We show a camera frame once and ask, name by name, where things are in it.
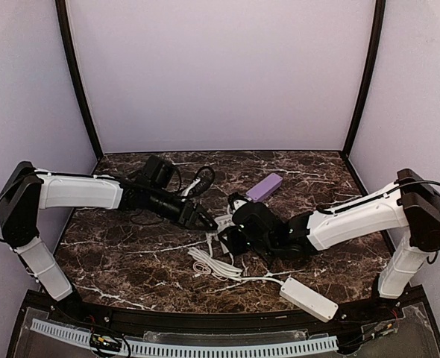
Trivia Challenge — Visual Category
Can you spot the pink charging cable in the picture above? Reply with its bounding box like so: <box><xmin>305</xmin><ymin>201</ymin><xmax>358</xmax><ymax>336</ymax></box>
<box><xmin>192</xmin><ymin>260</ymin><xmax>216</xmax><ymax>279</ymax></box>

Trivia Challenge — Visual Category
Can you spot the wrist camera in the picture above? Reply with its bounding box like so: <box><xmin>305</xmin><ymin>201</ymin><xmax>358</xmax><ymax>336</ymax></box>
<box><xmin>233</xmin><ymin>202</ymin><xmax>271</xmax><ymax>237</ymax></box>
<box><xmin>142</xmin><ymin>155</ymin><xmax>175</xmax><ymax>189</ymax></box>

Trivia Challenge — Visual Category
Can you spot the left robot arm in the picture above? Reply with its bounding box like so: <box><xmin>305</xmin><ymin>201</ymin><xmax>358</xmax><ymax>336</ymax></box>
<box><xmin>0</xmin><ymin>155</ymin><xmax>218</xmax><ymax>302</ymax></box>

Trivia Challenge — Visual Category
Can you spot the black front table rail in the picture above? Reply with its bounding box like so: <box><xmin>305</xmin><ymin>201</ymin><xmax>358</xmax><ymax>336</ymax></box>
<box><xmin>66</xmin><ymin>294</ymin><xmax>374</xmax><ymax>336</ymax></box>

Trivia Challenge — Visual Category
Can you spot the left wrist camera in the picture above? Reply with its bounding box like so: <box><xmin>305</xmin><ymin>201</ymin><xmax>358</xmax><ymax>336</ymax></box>
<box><xmin>142</xmin><ymin>155</ymin><xmax>175</xmax><ymax>189</ymax></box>

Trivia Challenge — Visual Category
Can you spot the white plug with cable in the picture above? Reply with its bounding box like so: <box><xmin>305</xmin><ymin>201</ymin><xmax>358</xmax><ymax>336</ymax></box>
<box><xmin>188</xmin><ymin>233</ymin><xmax>284</xmax><ymax>285</ymax></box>

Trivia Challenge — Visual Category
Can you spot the purple power strip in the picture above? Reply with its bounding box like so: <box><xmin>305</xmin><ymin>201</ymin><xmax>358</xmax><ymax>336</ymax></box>
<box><xmin>246</xmin><ymin>173</ymin><xmax>283</xmax><ymax>202</ymax></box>

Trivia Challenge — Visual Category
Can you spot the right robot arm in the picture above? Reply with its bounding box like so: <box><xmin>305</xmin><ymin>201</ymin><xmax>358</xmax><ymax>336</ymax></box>
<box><xmin>218</xmin><ymin>169</ymin><xmax>440</xmax><ymax>299</ymax></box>

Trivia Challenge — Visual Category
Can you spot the white slotted cable duct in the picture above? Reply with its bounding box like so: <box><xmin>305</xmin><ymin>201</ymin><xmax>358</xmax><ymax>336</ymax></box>
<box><xmin>29</xmin><ymin>318</ymin><xmax>339</xmax><ymax>357</ymax></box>

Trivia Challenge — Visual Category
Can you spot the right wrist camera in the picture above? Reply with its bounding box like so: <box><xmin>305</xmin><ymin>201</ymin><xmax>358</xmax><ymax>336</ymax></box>
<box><xmin>233</xmin><ymin>202</ymin><xmax>271</xmax><ymax>237</ymax></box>

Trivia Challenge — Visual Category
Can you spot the white cube socket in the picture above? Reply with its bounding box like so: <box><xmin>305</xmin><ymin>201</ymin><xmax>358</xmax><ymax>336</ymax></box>
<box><xmin>215</xmin><ymin>214</ymin><xmax>234</xmax><ymax>231</ymax></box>

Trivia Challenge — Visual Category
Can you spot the left black frame post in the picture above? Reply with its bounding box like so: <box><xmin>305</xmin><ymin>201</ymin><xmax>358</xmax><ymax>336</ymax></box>
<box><xmin>54</xmin><ymin>0</ymin><xmax>104</xmax><ymax>161</ymax></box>

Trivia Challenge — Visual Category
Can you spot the white cable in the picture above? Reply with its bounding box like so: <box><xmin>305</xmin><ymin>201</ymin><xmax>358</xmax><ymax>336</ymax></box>
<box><xmin>227</xmin><ymin>193</ymin><xmax>249</xmax><ymax>216</ymax></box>

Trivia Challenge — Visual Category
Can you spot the white power strip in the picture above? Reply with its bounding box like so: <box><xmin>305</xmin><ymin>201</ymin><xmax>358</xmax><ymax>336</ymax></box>
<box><xmin>280</xmin><ymin>277</ymin><xmax>339</xmax><ymax>323</ymax></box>

